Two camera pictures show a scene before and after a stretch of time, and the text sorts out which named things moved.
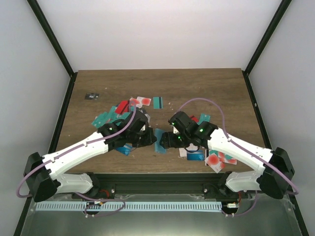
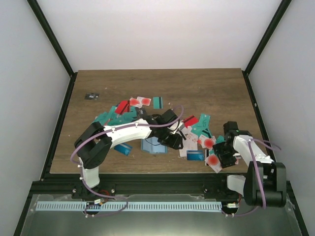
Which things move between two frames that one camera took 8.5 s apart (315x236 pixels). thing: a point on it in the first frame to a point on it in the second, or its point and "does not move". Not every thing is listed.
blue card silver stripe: (198, 155) does not move
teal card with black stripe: (158, 103) does not move
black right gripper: (167, 144) to (225, 162)
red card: (122, 107) does not move
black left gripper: (150, 138) to (174, 142)
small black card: (91, 96) does not move
